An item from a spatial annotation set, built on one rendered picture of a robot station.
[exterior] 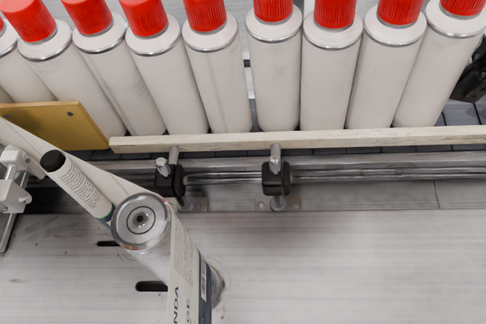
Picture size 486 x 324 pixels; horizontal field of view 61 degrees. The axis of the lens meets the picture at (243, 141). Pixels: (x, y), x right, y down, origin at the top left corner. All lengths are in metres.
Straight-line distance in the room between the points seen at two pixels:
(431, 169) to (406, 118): 0.07
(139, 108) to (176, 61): 0.09
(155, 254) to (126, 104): 0.22
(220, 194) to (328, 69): 0.22
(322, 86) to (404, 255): 0.18
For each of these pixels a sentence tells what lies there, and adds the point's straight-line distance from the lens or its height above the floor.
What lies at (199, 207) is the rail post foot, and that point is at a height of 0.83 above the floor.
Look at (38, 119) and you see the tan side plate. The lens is 0.49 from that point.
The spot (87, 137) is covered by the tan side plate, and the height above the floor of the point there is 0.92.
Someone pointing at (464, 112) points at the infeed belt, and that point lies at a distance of 0.55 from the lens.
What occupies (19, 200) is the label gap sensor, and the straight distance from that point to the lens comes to 0.40.
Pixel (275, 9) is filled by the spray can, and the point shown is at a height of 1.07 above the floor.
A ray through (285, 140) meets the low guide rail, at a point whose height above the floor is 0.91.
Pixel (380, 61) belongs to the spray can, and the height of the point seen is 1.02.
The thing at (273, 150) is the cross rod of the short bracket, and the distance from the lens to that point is 0.45.
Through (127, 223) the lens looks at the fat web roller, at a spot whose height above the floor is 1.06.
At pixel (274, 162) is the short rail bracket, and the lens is 0.40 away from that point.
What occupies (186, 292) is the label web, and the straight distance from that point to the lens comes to 0.29.
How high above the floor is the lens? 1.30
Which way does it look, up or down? 58 degrees down
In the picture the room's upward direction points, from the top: 11 degrees counter-clockwise
